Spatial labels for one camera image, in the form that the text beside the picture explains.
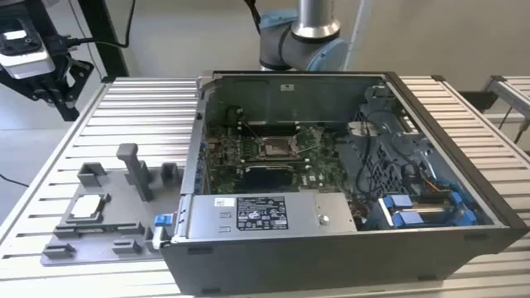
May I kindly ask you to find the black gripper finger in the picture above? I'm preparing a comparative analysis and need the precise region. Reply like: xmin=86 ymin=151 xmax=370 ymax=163
xmin=0 ymin=71 xmax=58 ymax=108
xmin=52 ymin=55 xmax=95 ymax=122

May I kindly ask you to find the CPU chip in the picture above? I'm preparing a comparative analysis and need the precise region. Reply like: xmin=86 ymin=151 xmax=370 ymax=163
xmin=68 ymin=194 xmax=106 ymax=219

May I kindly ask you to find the CPU socket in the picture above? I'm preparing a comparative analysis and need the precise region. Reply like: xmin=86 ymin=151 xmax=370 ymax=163
xmin=256 ymin=135 xmax=302 ymax=158

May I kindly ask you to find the grey parts rack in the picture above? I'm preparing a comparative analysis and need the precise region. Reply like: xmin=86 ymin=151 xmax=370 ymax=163
xmin=40 ymin=142 xmax=186 ymax=267

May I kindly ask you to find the green RAM stick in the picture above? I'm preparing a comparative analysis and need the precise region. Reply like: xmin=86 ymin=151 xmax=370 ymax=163
xmin=56 ymin=222 xmax=140 ymax=234

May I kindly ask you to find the dark installed RAM stick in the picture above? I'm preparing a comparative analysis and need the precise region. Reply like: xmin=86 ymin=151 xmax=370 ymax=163
xmin=238 ymin=157 xmax=311 ymax=165
xmin=239 ymin=121 xmax=300 ymax=130

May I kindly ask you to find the disk carrier with blue tab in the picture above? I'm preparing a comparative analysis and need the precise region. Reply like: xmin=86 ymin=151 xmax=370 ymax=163
xmin=144 ymin=212 xmax=175 ymax=250

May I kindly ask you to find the silver power supply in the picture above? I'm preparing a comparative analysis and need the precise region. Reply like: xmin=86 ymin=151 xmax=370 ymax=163
xmin=184 ymin=192 xmax=359 ymax=240

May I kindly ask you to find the black graphics card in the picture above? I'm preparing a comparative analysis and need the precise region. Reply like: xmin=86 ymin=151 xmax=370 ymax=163
xmin=243 ymin=165 xmax=295 ymax=191

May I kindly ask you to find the thin metal locking lever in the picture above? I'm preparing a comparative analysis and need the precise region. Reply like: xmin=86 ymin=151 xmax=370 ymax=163
xmin=295 ymin=143 xmax=322 ymax=155

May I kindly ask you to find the green motherboard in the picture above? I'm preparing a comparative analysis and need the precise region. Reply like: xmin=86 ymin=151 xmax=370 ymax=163
xmin=204 ymin=124 xmax=361 ymax=197

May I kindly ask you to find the open black PC case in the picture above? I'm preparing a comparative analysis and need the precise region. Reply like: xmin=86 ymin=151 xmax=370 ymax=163
xmin=159 ymin=70 xmax=530 ymax=296

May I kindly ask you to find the dark plastic drive cage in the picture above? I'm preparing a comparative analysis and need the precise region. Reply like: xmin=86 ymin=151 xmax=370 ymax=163
xmin=337 ymin=102 xmax=453 ymax=202

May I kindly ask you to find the black camera cable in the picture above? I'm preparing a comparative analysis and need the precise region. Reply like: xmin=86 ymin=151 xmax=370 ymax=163
xmin=43 ymin=0 xmax=136 ymax=50

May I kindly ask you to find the black frame post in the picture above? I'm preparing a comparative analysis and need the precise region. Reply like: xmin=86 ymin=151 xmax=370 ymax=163
xmin=76 ymin=0 xmax=130 ymax=78

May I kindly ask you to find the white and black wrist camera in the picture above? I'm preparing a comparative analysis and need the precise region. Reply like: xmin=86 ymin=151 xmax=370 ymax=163
xmin=0 ymin=18 xmax=58 ymax=80

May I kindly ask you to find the thin black floor cable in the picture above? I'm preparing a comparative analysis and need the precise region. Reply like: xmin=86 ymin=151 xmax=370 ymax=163
xmin=0 ymin=173 xmax=29 ymax=187

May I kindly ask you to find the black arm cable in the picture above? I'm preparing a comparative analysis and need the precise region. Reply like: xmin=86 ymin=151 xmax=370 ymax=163
xmin=243 ymin=0 xmax=263 ymax=35

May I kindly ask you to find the orange and yellow wire bundle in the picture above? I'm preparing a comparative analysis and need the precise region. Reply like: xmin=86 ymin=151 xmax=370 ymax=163
xmin=426 ymin=175 xmax=453 ymax=195

